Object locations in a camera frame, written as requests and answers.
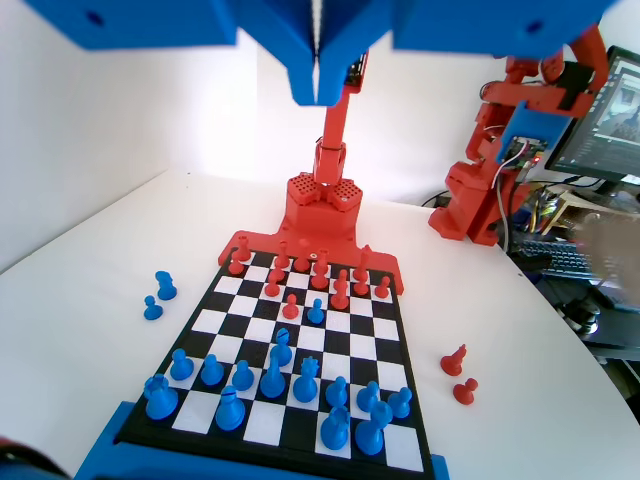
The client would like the blue chess bishop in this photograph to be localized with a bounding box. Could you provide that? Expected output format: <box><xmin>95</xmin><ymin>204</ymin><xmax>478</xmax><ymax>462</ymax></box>
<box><xmin>269</xmin><ymin>327</ymin><xmax>294</xmax><ymax>369</ymax></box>
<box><xmin>214</xmin><ymin>384</ymin><xmax>246</xmax><ymax>432</ymax></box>

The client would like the red arm base plate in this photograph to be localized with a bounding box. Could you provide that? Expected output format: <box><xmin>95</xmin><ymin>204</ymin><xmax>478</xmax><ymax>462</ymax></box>
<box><xmin>217</xmin><ymin>227</ymin><xmax>407</xmax><ymax>296</ymax></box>

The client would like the blurred person hand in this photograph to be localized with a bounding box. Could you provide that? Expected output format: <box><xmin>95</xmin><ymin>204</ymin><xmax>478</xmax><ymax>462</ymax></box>
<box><xmin>573</xmin><ymin>212</ymin><xmax>634</xmax><ymax>302</ymax></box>

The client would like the white controller wire bundle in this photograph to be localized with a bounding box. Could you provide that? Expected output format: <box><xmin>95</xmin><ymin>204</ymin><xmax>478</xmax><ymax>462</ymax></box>
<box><xmin>491</xmin><ymin>148</ymin><xmax>522</xmax><ymax>252</ymax></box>

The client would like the small controller circuit board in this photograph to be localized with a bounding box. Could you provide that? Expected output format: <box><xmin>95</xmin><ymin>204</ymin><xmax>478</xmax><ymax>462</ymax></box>
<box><xmin>504</xmin><ymin>133</ymin><xmax>549</xmax><ymax>169</ymax></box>

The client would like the blue controller board holder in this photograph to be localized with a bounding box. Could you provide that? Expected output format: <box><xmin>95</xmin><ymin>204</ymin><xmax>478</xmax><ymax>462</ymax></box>
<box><xmin>494</xmin><ymin>101</ymin><xmax>576</xmax><ymax>174</ymax></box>

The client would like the light wooden box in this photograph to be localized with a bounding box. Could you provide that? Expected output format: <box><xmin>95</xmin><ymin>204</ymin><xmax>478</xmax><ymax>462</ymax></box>
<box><xmin>529</xmin><ymin>187</ymin><xmax>584</xmax><ymax>236</ymax></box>

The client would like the black desk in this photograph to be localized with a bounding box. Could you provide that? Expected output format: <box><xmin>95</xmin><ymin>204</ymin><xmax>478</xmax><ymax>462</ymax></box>
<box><xmin>514</xmin><ymin>169</ymin><xmax>640</xmax><ymax>367</ymax></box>

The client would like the blue chess queen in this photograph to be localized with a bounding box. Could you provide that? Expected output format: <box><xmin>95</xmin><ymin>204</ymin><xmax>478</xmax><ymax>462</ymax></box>
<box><xmin>292</xmin><ymin>355</ymin><xmax>321</xmax><ymax>404</ymax></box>

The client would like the black computer monitor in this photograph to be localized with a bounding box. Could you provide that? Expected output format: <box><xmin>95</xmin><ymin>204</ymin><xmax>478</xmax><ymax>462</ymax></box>
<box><xmin>544</xmin><ymin>44</ymin><xmax>640</xmax><ymax>197</ymax></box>

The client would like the black and white chessboard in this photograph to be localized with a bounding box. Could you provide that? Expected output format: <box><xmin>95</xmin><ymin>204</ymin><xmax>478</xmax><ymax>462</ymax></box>
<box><xmin>113</xmin><ymin>248</ymin><xmax>435</xmax><ymax>475</ymax></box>

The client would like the black computer keyboard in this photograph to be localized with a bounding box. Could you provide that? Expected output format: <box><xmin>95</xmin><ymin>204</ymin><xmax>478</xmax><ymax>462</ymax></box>
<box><xmin>514</xmin><ymin>238</ymin><xmax>604</xmax><ymax>277</ymax></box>

